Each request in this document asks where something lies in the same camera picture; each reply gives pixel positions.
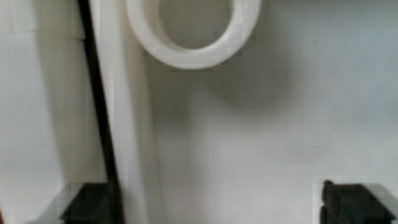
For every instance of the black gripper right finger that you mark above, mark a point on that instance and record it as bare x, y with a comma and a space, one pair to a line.
352, 207

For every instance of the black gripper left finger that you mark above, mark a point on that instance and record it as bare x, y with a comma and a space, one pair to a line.
94, 206

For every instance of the white square tabletop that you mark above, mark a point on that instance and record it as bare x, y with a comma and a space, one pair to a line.
236, 135

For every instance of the white L-shaped obstacle fence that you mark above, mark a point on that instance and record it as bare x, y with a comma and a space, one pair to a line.
49, 149

